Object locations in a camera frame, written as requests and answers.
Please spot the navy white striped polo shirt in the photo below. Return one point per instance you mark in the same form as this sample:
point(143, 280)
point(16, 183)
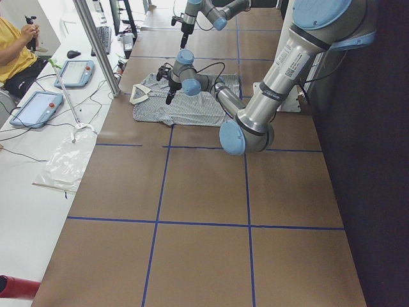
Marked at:
point(149, 101)

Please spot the person in yellow shirt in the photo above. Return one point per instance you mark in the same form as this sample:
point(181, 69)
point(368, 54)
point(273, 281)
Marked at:
point(19, 66)

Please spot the blue teach pendant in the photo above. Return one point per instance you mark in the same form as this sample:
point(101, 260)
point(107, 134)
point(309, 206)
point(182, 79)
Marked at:
point(77, 73)
point(37, 110)

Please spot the aluminium frame post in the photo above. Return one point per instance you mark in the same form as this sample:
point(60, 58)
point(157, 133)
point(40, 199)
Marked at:
point(91, 32)

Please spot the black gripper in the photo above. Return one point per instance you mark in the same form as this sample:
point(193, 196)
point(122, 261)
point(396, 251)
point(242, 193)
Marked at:
point(172, 86)
point(185, 31)

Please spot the black keyboard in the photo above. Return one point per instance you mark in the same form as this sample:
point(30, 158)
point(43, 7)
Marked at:
point(104, 34)

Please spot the clear plastic bag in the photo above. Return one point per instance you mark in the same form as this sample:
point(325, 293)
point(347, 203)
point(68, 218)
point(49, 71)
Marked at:
point(67, 164)

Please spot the blue teach pendant near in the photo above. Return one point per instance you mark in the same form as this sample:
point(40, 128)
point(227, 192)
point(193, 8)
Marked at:
point(37, 110)

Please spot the black computer mouse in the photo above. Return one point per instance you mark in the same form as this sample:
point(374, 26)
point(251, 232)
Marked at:
point(71, 54)

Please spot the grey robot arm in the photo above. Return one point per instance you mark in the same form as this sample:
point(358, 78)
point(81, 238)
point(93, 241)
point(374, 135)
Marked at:
point(316, 27)
point(217, 17)

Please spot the blue teach pendant far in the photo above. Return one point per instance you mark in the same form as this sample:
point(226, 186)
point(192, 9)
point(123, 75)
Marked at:
point(77, 73)

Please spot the red cylinder object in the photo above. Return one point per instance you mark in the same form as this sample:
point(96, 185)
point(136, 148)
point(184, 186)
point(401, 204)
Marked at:
point(17, 288)

